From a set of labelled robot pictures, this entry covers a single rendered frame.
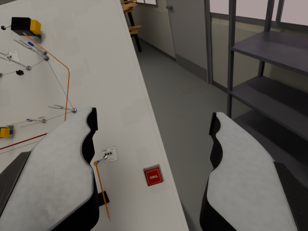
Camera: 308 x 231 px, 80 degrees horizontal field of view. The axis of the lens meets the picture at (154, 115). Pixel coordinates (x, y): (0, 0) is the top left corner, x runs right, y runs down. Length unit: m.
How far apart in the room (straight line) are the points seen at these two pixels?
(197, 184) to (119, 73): 1.41
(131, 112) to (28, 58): 0.42
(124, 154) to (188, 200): 1.21
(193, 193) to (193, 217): 0.20
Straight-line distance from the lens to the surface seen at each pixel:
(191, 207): 1.77
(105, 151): 0.67
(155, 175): 0.62
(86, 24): 0.78
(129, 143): 0.65
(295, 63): 1.41
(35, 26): 0.75
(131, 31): 4.62
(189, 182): 1.87
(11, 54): 0.87
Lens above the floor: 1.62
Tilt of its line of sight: 38 degrees down
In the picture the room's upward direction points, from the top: 17 degrees counter-clockwise
